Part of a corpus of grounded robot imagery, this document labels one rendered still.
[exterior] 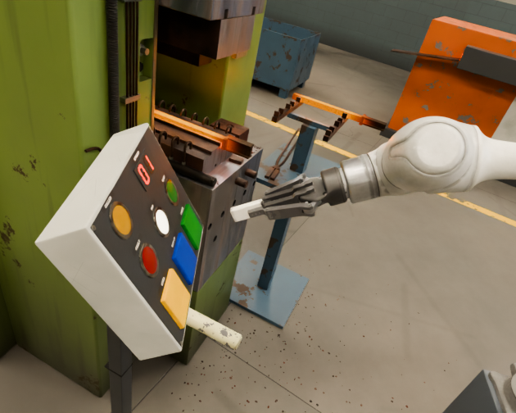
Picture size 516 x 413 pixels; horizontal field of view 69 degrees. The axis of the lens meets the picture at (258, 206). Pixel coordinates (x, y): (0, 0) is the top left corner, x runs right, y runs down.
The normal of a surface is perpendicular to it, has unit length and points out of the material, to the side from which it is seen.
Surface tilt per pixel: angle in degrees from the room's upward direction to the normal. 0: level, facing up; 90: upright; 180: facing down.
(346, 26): 90
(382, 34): 90
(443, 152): 61
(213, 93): 90
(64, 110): 90
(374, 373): 0
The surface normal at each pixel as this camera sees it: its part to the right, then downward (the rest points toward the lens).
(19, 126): -0.41, 0.46
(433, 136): -0.32, 0.06
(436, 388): 0.19, -0.80
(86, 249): 0.00, 0.58
